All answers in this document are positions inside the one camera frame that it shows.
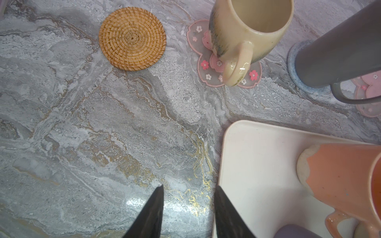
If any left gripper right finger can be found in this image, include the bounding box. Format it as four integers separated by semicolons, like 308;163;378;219
214;185;256;238

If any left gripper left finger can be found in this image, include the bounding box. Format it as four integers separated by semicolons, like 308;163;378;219
123;185;164;238

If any pink flower coaster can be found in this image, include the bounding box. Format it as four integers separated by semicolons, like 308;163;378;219
187;20;262;89
351;70;381;119

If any woven tan coaster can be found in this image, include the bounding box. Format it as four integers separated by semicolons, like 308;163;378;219
98;7;166;71

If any yellow-green mug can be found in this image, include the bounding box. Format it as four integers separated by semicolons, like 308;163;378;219
209;0;294;87

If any dark grey mug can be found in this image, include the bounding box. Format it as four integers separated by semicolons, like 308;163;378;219
288;1;381;104

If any blue grey round coaster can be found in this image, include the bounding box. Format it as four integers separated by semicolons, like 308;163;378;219
287;39;332;96

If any beige serving tray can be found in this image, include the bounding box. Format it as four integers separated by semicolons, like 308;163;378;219
218;120;350;238

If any orange pink mug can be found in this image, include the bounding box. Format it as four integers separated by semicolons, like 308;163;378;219
296;143;381;238

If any white mug purple handle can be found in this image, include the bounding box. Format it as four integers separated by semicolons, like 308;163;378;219
274;224;321;238

